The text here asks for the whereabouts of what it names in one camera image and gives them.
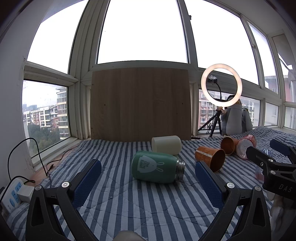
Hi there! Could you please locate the brown paper cup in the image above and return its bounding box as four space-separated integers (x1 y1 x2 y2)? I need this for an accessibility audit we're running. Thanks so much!
220 136 239 156

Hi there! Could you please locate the orange paper cup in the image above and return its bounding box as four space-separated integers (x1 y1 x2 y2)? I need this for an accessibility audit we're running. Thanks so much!
195 146 226 173

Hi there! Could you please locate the cream plastic cup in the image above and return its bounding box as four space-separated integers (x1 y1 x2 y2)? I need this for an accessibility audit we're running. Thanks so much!
152 136 182 155

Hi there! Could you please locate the white power adapter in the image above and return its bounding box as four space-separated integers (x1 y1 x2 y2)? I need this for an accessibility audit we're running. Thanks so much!
17 185 35 203

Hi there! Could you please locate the white power strip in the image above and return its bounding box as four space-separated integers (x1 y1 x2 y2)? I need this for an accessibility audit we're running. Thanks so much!
1 178 23 213

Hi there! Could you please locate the grey plush penguin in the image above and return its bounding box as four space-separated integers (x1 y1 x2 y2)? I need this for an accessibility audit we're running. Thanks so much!
220 99 253 136

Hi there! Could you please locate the black tripod stand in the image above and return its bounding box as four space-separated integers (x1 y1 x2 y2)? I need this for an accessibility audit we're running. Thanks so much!
198 106 223 138

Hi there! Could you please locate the green steel bottle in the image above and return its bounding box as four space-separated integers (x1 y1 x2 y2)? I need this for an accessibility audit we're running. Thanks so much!
130 151 186 183

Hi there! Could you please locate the wooden board panel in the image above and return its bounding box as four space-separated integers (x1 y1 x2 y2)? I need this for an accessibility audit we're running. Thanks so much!
90 67 191 142

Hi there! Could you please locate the black power cable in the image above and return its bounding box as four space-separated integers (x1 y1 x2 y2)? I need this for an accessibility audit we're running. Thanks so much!
7 137 77 188

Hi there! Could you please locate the white ring light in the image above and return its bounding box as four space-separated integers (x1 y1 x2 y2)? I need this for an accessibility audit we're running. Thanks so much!
201 64 243 108

